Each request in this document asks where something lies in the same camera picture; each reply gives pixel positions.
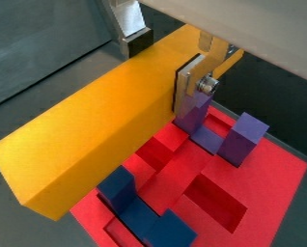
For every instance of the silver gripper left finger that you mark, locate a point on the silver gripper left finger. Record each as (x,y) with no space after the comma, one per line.
(133,35)

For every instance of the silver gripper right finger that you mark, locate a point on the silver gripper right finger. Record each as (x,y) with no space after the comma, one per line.
(196,76)

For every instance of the yellow long block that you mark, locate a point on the yellow long block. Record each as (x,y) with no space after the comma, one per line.
(59,155)

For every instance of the red slotted board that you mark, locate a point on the red slotted board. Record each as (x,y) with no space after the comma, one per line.
(232,205)

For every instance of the purple U-shaped block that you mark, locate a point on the purple U-shaped block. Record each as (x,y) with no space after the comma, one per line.
(241,138)

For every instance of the dark blue U-shaped block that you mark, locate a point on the dark blue U-shaped block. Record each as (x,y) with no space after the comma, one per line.
(156,230)

